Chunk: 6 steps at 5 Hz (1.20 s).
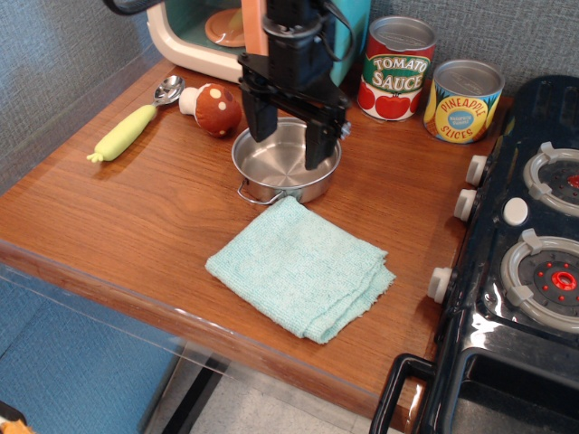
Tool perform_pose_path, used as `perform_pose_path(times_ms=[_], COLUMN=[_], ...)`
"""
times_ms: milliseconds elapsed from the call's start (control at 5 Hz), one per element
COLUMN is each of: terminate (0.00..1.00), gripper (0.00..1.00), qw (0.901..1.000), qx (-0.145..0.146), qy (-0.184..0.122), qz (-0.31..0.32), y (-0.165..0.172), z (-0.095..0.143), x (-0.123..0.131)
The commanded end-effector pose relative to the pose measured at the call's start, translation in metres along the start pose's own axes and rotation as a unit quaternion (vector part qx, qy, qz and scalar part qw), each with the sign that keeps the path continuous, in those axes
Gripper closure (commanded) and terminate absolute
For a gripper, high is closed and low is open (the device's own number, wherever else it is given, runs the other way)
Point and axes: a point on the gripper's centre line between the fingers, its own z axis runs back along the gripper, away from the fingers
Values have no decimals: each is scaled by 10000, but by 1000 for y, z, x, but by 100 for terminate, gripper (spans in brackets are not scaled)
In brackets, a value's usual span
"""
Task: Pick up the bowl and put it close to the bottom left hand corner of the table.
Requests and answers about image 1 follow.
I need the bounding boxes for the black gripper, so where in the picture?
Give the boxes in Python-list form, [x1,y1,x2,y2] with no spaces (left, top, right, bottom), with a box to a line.
[238,15,351,171]

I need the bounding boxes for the small steel pot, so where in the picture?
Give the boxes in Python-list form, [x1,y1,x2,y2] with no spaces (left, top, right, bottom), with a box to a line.
[232,118,342,205]

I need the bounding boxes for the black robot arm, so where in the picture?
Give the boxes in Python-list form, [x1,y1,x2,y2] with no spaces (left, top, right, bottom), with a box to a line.
[238,1,356,171]

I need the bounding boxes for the light blue cloth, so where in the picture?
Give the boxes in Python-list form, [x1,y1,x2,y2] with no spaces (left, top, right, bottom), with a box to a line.
[205,197,395,344]

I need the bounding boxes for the brown toy mushroom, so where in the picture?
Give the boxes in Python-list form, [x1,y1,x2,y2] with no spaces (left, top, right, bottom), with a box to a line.
[178,83,242,138]

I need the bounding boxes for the teal toy microwave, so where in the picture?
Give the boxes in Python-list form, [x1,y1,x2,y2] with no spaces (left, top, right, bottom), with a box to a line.
[147,1,370,85]

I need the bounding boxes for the tomato sauce can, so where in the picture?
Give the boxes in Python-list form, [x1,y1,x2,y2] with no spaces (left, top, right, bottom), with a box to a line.
[357,15,437,121]

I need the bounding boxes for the pineapple slices can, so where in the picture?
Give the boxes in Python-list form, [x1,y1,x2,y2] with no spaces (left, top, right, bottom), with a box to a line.
[423,59,505,144]

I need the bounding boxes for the black toy stove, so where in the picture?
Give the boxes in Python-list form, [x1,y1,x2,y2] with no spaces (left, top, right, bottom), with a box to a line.
[371,75,578,433]

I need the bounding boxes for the orange plush object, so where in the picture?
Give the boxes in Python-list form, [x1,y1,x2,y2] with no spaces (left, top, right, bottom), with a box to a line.
[0,401,35,434]

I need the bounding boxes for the spoon with green handle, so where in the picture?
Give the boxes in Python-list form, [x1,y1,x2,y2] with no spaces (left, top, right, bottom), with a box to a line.
[86,75,185,164]

